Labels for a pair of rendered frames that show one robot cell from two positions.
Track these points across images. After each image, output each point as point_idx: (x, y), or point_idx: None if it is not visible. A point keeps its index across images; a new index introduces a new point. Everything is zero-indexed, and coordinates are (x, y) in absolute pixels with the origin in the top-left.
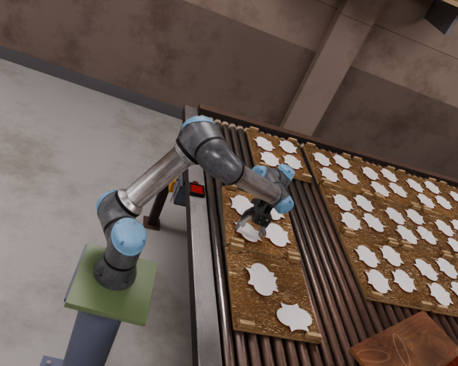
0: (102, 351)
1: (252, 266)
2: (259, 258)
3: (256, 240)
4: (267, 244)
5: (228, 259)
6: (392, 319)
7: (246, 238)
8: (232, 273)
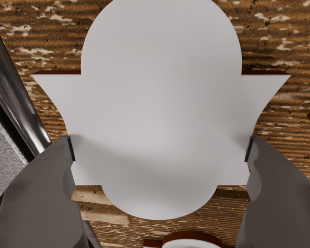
0: None
1: (167, 246)
2: (211, 214)
3: (201, 202)
4: (300, 153)
5: (91, 222)
6: None
7: (130, 214)
8: (110, 245)
